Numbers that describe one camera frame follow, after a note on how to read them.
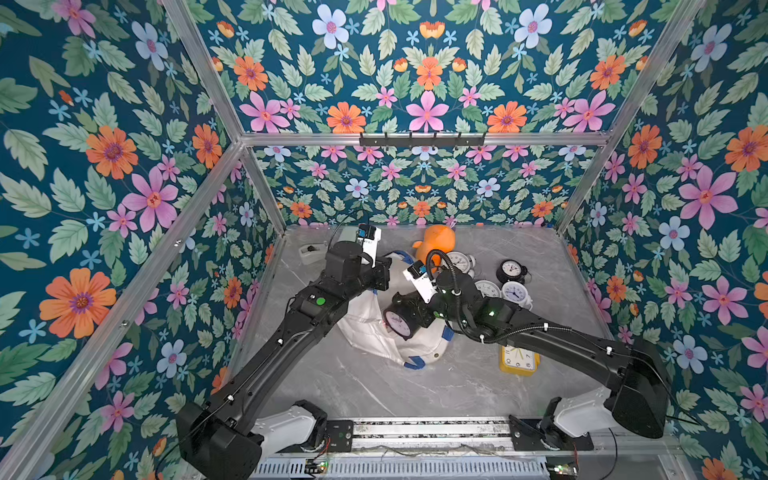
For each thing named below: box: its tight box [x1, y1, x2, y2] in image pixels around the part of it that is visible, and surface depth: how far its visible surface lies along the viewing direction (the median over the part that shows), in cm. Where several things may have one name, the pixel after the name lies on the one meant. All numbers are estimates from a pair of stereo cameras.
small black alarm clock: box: [496, 259, 528, 285], surface depth 104 cm
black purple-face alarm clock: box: [382, 291, 435, 341], surface depth 76 cm
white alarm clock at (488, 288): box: [474, 280, 502, 298], surface depth 100 cm
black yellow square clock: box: [500, 345, 541, 376], surface depth 85 cm
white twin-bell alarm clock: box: [501, 281, 533, 311], surface depth 100 cm
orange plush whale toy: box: [412, 224, 456, 274], surface depth 110 cm
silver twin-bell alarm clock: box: [442, 251, 476, 278], surface depth 107 cm
